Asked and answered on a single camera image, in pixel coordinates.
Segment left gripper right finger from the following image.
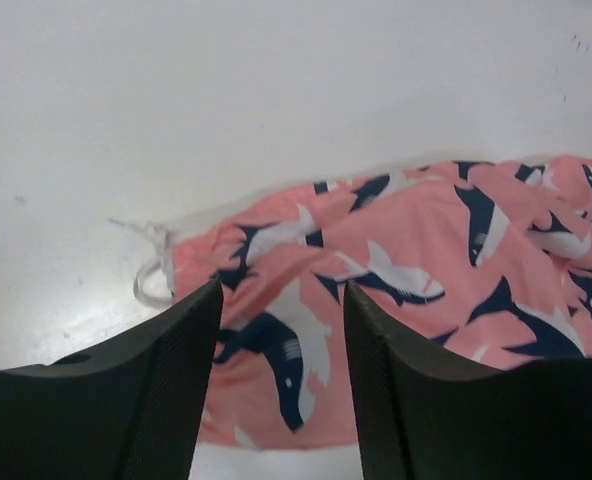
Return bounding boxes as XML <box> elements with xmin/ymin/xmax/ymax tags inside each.
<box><xmin>343</xmin><ymin>284</ymin><xmax>592</xmax><ymax>480</ymax></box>

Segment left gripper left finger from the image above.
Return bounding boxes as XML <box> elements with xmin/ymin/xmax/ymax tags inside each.
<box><xmin>0</xmin><ymin>282</ymin><xmax>223</xmax><ymax>479</ymax></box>

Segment pink shark print shorts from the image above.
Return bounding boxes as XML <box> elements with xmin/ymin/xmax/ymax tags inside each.
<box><xmin>134</xmin><ymin>155</ymin><xmax>592</xmax><ymax>450</ymax></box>

